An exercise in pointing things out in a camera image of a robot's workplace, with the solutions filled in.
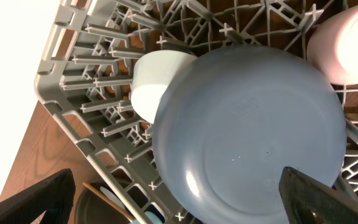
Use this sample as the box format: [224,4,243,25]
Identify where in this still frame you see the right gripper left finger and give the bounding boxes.
[0,169,76,223]

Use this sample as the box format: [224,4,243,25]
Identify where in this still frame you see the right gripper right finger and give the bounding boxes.
[279,167,358,223]

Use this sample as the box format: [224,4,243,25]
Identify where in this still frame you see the wooden chopstick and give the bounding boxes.
[82,182,135,222]

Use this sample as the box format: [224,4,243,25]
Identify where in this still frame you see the dark blue plate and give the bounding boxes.
[152,45,347,223]

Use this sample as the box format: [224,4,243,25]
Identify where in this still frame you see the pink cup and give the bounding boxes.
[306,5,358,85]

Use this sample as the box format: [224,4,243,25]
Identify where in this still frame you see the light blue cup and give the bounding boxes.
[145,211,163,224]

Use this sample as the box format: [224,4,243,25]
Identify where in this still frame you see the round black tray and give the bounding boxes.
[74,188,131,224]

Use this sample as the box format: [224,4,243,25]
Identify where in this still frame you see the white bowl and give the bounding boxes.
[131,50,197,124]

